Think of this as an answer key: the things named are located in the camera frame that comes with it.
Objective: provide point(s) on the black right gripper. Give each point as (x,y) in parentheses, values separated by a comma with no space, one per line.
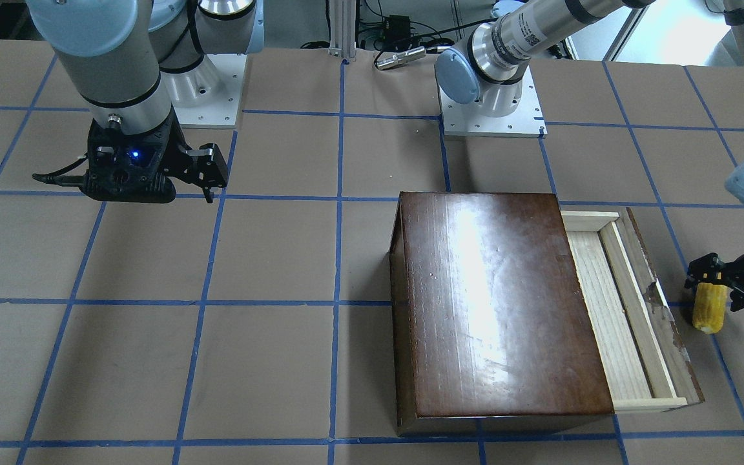
(179,159)

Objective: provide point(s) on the yellow corn cob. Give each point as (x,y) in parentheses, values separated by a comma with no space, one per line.
(709,310)

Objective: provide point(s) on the light wood pull-out drawer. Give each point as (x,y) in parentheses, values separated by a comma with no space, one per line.
(646,363)

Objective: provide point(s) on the dark wooden drawer box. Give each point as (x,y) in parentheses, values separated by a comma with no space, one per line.
(491,330)

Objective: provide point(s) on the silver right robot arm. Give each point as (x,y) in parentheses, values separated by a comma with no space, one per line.
(137,65)

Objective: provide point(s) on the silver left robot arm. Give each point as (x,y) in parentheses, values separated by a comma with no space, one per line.
(483,74)

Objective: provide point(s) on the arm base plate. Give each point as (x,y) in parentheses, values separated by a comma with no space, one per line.
(210,95)
(473,107)

